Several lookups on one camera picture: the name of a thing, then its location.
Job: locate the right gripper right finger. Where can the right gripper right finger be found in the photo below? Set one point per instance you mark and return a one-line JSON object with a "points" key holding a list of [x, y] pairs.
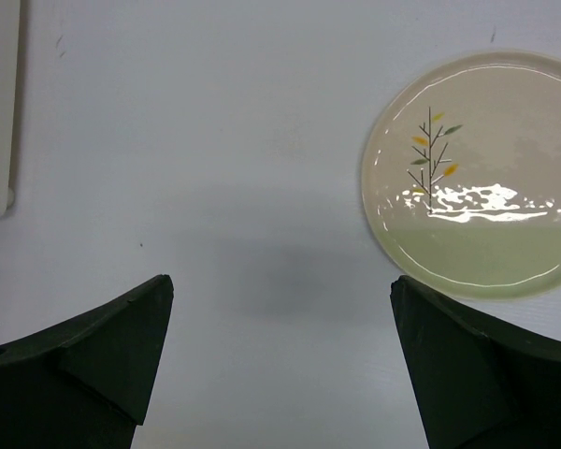
{"points": [[479, 381]]}

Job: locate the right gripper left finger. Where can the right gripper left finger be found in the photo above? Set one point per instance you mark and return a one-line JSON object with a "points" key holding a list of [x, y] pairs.
{"points": [[86, 382]]}

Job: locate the beige green leaf plate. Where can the beige green leaf plate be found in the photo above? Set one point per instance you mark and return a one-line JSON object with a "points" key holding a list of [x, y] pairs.
{"points": [[461, 176]]}

